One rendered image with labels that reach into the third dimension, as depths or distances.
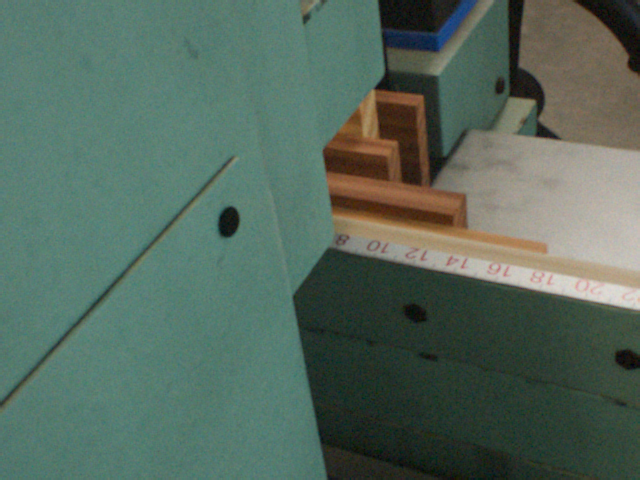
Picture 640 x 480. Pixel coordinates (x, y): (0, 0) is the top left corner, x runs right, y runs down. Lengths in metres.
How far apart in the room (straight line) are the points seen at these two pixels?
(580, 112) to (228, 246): 2.22
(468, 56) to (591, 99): 1.85
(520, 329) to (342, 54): 0.15
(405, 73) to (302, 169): 0.25
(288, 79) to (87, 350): 0.17
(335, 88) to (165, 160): 0.25
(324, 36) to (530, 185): 0.20
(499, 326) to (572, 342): 0.03
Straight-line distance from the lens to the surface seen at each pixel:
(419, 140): 0.59
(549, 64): 2.66
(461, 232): 0.51
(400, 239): 0.50
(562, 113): 2.45
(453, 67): 0.64
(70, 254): 0.21
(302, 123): 0.37
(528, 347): 0.48
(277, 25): 0.35
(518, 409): 0.51
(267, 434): 0.30
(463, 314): 0.48
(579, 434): 0.51
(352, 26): 0.49
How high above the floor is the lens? 1.25
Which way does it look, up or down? 37 degrees down
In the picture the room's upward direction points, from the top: 9 degrees counter-clockwise
